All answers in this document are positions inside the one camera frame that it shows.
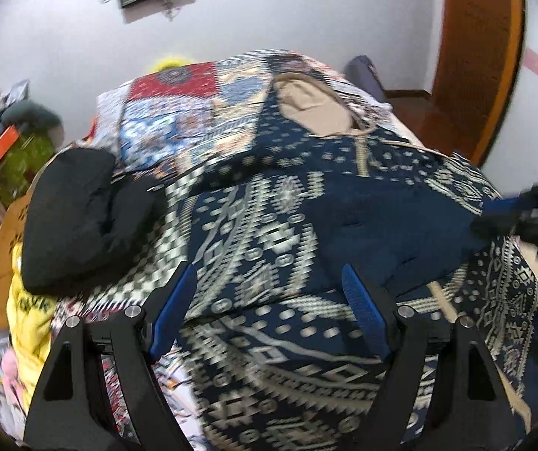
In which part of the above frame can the navy patterned hooded garment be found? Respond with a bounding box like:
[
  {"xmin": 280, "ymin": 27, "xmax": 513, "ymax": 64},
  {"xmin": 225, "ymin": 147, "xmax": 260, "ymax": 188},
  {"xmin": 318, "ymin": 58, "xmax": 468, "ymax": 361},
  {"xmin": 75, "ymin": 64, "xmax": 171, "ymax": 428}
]
[{"xmin": 178, "ymin": 92, "xmax": 538, "ymax": 450}]

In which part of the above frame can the black folded garment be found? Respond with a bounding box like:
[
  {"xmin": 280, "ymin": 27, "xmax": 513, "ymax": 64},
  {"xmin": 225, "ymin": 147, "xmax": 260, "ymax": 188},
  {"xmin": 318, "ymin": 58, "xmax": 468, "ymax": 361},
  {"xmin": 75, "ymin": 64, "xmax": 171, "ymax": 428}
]
[{"xmin": 21, "ymin": 148, "xmax": 167, "ymax": 297}]

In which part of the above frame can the yellow printed garment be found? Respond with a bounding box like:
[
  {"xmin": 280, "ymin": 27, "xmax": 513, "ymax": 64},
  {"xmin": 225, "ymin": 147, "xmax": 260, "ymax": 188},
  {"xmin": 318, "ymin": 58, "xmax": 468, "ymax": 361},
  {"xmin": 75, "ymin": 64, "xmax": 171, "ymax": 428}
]
[{"xmin": 6, "ymin": 242, "xmax": 57, "ymax": 410}]

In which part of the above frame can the patchwork patterned bedspread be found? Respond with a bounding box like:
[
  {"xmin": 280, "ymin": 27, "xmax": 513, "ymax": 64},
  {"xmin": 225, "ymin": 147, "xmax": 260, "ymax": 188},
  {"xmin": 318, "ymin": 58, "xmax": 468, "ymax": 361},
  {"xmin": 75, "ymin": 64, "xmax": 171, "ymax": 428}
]
[{"xmin": 50, "ymin": 48, "xmax": 435, "ymax": 451}]

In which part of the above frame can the wooden door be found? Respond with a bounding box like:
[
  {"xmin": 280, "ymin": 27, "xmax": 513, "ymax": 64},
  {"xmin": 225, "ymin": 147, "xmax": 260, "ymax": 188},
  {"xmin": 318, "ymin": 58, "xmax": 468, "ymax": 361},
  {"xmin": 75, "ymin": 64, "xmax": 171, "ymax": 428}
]
[{"xmin": 432, "ymin": 0, "xmax": 525, "ymax": 166}]

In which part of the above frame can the grey-blue backpack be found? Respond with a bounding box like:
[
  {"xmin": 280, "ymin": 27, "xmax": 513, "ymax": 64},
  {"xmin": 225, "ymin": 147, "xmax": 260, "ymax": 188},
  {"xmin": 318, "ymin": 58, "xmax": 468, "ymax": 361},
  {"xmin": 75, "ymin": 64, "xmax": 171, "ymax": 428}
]
[{"xmin": 345, "ymin": 55, "xmax": 387, "ymax": 103}]

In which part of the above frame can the green patterned box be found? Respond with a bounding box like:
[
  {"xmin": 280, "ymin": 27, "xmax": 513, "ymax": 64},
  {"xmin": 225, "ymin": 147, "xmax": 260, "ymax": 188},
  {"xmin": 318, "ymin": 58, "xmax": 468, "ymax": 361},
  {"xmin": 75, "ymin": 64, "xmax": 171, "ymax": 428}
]
[{"xmin": 0, "ymin": 132, "xmax": 55, "ymax": 208}]

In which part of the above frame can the orange flat box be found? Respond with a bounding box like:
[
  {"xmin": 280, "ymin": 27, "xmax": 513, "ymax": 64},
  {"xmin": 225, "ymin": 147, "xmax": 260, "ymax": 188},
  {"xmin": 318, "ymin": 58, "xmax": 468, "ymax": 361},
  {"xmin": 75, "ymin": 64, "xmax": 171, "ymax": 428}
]
[{"xmin": 0, "ymin": 125, "xmax": 20, "ymax": 161}]

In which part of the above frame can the dark green cushion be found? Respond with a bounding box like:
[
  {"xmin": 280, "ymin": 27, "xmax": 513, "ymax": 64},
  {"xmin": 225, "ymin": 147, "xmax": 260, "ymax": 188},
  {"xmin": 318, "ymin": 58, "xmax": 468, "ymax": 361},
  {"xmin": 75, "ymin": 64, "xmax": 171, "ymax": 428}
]
[{"xmin": 1, "ymin": 100, "xmax": 61, "ymax": 133}]

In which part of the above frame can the yellow round object behind bed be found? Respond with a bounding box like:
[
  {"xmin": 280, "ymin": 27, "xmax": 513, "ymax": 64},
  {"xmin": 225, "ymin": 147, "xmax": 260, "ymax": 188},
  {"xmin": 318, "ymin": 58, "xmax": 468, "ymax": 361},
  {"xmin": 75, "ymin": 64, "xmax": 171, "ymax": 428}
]
[{"xmin": 150, "ymin": 56, "xmax": 196, "ymax": 73}]

